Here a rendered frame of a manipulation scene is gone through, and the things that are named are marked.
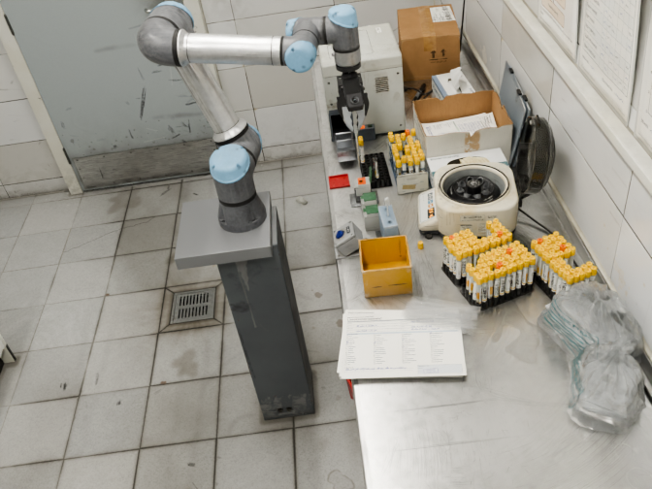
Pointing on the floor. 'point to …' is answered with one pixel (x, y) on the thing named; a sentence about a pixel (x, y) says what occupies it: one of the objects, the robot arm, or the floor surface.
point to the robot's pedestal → (271, 330)
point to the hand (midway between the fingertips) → (355, 128)
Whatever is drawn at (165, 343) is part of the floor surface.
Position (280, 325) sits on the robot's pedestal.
